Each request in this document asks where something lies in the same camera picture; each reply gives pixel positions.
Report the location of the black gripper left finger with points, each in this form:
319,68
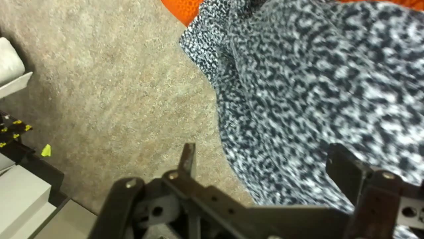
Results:
187,160

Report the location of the white flat panel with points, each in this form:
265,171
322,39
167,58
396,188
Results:
27,200

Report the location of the blue white speckled cloth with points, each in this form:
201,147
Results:
309,88

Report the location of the white rounded object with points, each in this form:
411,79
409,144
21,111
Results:
11,62

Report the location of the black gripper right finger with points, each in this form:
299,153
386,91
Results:
347,171

